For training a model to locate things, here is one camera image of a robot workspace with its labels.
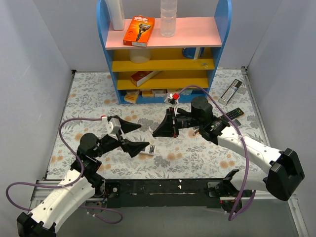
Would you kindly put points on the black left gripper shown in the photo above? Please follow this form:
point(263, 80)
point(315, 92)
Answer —
point(122, 139)

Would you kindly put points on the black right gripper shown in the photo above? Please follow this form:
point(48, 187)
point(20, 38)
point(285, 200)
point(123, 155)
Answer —
point(174, 124)

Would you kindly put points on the white remote control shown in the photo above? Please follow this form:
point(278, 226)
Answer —
point(149, 150)

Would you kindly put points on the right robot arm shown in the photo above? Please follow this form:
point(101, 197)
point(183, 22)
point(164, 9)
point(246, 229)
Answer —
point(282, 170)

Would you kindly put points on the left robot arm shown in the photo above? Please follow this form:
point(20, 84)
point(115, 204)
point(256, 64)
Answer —
point(81, 181)

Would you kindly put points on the black TV remote control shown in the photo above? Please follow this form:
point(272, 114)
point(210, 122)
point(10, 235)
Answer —
point(235, 113)

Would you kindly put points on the white grey AC remote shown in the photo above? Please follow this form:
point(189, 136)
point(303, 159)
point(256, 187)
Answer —
point(237, 122)

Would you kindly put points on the white sponge pack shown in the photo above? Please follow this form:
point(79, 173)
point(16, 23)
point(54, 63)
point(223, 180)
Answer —
point(159, 93)

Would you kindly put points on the green sponge pack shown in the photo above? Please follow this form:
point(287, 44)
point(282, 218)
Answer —
point(187, 92)

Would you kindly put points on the yellow sponge pack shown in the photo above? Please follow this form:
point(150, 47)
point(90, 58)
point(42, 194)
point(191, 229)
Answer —
point(131, 96)

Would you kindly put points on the red and silver long box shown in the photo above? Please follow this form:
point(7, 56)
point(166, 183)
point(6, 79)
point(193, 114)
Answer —
point(141, 77)

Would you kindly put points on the blue and yellow shelf unit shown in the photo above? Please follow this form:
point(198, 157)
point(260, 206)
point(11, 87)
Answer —
point(176, 71)

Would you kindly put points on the black silver toothpaste box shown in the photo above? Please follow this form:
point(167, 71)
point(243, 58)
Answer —
point(231, 90)

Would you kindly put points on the white translucent cup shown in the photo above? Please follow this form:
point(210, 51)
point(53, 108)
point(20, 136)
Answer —
point(139, 56)

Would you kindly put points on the black base bar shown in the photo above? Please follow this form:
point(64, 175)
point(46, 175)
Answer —
point(166, 192)

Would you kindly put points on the orange razor box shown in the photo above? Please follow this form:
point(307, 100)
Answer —
point(139, 31)

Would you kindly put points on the clear plastic bottle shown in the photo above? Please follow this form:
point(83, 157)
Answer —
point(168, 14)

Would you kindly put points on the white bottle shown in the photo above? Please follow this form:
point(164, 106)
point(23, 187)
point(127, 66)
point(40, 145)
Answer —
point(117, 14)

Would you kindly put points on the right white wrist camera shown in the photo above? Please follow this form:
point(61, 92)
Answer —
point(172, 99)

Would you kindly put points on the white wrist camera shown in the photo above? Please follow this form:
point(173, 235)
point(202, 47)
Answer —
point(113, 126)
point(172, 99)

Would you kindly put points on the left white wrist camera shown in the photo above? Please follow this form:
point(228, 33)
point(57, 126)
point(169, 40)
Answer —
point(113, 126)

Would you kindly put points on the metal corner rail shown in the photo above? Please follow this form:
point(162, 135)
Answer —
point(245, 73)

